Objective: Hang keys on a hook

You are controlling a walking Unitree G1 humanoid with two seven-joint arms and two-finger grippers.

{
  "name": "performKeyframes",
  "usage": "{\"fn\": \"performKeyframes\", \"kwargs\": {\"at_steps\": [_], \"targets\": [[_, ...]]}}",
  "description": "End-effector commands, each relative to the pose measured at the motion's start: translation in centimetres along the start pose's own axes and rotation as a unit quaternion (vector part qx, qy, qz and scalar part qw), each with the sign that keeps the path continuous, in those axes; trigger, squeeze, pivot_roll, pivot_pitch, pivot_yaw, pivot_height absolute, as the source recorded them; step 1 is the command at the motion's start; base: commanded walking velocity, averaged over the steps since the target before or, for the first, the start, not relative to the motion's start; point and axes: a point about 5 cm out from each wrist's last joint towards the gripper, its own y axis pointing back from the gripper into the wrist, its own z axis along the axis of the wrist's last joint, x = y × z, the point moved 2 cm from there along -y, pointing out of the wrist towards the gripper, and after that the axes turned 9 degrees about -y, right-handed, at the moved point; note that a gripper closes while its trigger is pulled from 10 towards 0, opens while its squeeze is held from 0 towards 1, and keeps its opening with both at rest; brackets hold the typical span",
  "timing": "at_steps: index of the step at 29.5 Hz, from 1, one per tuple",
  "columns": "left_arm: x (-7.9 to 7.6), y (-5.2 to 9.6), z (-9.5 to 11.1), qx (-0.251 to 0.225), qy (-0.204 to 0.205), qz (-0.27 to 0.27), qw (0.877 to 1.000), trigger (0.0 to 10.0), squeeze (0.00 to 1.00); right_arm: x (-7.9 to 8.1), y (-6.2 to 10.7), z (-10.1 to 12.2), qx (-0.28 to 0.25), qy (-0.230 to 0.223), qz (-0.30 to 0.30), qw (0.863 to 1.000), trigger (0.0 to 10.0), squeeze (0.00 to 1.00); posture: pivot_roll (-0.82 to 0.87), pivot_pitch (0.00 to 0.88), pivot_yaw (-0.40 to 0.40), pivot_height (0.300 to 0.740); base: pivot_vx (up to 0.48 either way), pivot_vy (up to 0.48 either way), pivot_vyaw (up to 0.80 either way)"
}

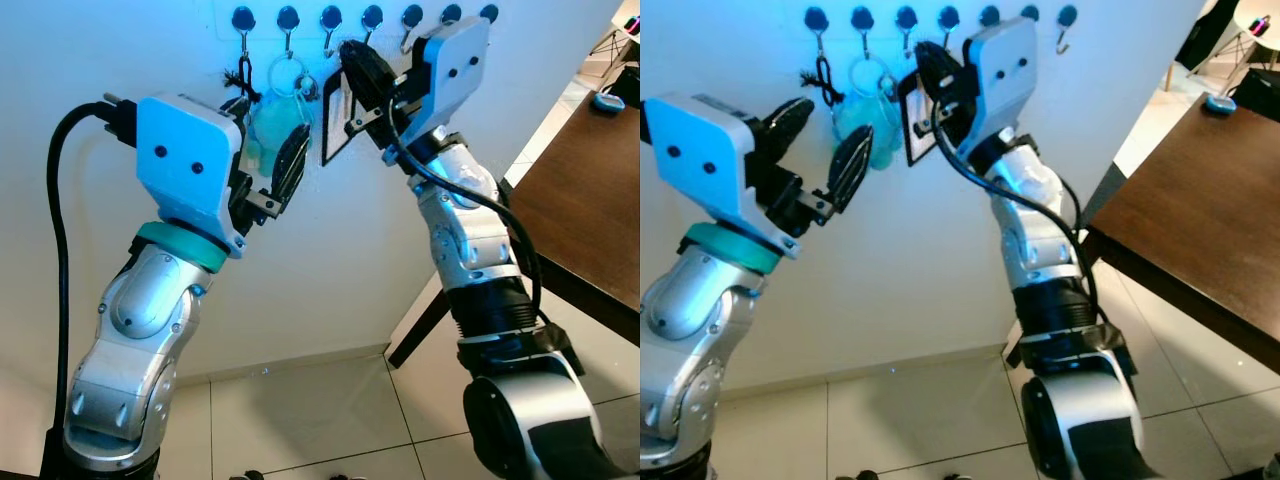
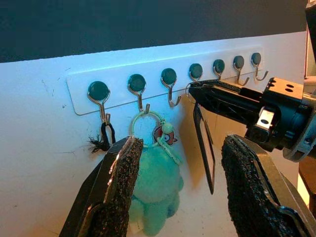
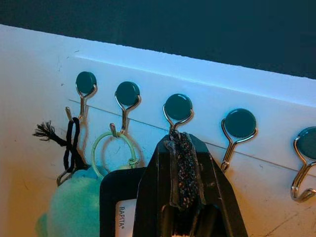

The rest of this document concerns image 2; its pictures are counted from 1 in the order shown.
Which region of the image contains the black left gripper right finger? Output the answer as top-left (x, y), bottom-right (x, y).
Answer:
top-left (221, 134), bottom-right (316, 237)

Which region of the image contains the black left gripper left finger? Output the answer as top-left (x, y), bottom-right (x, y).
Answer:
top-left (58, 136), bottom-right (144, 237)

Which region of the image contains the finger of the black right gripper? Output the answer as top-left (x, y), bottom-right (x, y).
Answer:
top-left (188, 87), bottom-right (262, 127)
top-left (189, 79), bottom-right (264, 100)

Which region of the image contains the teal plush toy keychain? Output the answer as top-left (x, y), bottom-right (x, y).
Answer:
top-left (128, 145), bottom-right (185, 237)

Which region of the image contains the black key tag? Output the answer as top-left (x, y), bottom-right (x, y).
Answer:
top-left (192, 103), bottom-right (217, 196)

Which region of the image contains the silver hook with dark head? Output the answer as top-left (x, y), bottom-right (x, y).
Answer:
top-left (160, 67), bottom-right (182, 108)
top-left (126, 73), bottom-right (151, 115)
top-left (232, 55), bottom-right (251, 87)
top-left (250, 52), bottom-right (270, 82)
top-left (212, 58), bottom-right (226, 81)
top-left (86, 80), bottom-right (112, 124)
top-left (188, 63), bottom-right (204, 83)

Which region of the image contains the red fox charm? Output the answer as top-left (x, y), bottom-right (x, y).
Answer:
top-left (152, 123), bottom-right (179, 147)

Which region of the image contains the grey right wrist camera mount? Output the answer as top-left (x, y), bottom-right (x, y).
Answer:
top-left (282, 93), bottom-right (316, 163)

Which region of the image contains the black frayed cord loop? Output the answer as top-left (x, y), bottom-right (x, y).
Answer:
top-left (86, 122), bottom-right (117, 154)

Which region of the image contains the pale green key ring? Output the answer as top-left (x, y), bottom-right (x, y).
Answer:
top-left (130, 110), bottom-right (165, 149)

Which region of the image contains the white hook rail plate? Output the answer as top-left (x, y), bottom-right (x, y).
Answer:
top-left (65, 44), bottom-right (265, 117)

